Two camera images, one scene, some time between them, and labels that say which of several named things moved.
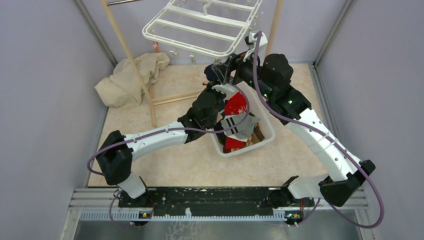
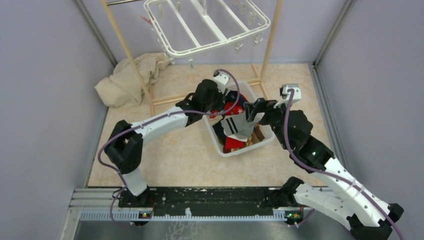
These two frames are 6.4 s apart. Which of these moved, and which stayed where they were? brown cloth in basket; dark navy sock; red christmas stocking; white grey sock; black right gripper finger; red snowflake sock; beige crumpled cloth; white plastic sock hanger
Moved: white plastic sock hanger; black right gripper finger; dark navy sock
Stayed: red snowflake sock; red christmas stocking; white grey sock; beige crumpled cloth; brown cloth in basket
